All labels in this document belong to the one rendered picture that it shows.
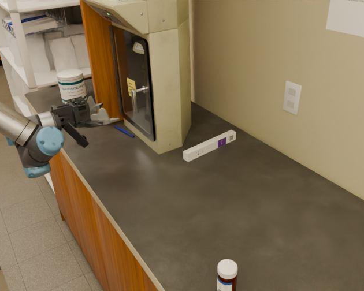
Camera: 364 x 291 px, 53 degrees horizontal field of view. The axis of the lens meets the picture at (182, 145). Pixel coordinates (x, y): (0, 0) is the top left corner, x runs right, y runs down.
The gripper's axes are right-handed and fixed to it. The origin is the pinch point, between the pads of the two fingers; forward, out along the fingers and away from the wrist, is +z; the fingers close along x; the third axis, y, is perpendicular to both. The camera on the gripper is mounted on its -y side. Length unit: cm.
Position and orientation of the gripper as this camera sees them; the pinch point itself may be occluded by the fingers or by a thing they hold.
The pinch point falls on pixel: (111, 112)
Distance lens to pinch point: 134.1
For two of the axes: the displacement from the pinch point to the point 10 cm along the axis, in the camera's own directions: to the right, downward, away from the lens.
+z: 8.5, -2.9, 4.4
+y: -0.2, -8.6, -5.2
